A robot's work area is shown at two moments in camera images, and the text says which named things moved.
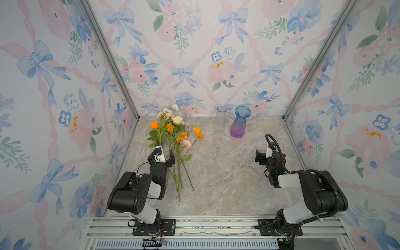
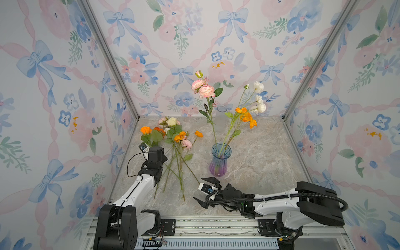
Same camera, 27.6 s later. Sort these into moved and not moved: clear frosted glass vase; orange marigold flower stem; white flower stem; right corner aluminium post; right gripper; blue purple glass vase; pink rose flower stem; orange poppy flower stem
Moved: blue purple glass vase; pink rose flower stem; white flower stem; orange poppy flower stem; right gripper; orange marigold flower stem
Not moved: right corner aluminium post; clear frosted glass vase
